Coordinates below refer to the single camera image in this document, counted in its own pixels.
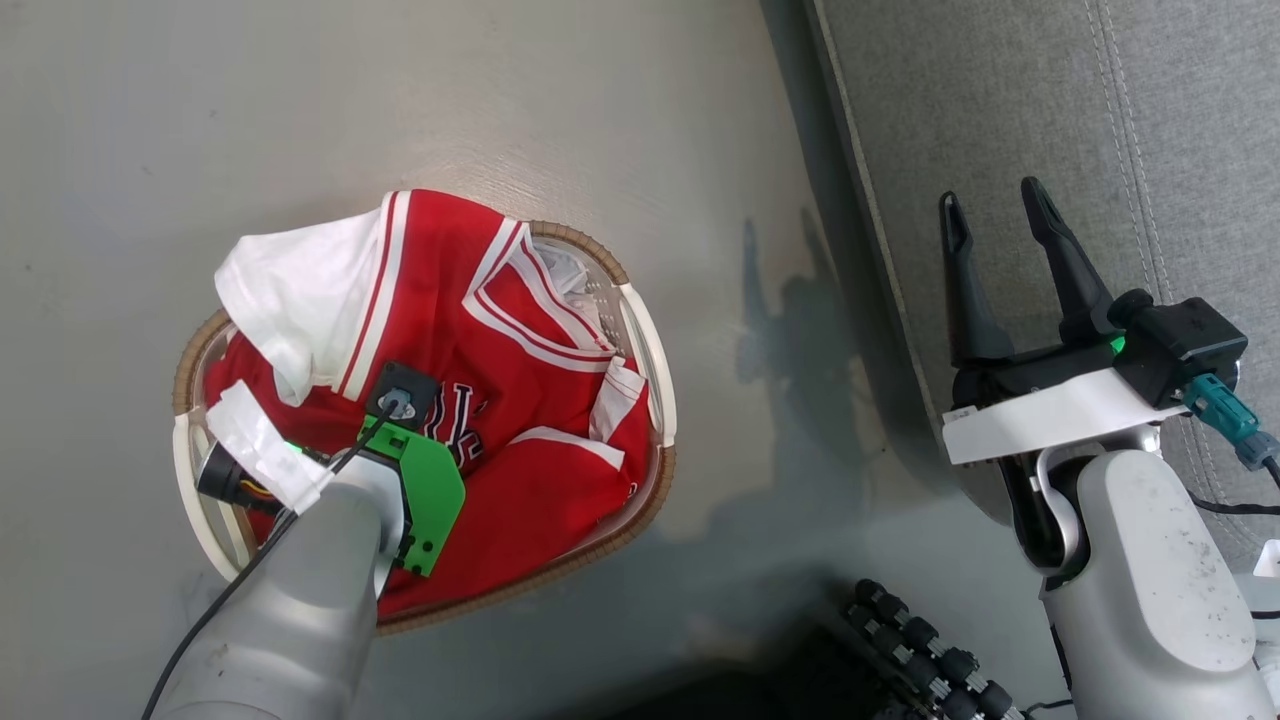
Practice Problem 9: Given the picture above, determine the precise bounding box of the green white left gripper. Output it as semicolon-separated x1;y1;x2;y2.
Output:
205;380;467;579

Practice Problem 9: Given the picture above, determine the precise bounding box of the teal cable connector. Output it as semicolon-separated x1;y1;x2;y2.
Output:
1183;375;1280;471

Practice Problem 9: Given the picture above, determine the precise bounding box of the white garment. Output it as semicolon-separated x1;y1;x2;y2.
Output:
535;240;621;351

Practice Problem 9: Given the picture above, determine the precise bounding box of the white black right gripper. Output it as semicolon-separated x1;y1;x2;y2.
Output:
938;176;1191;466

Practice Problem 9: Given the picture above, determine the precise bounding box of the red white-trimmed jersey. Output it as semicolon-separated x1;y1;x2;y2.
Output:
200;188;656;618

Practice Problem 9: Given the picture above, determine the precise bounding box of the white woven-rim laundry basket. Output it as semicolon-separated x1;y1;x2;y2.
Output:
172;220;678;637

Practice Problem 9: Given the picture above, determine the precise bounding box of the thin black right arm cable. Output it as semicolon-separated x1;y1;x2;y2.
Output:
1190;455;1280;517

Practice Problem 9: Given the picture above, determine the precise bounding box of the grey fabric sofa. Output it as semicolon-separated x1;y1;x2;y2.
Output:
805;0;1280;581

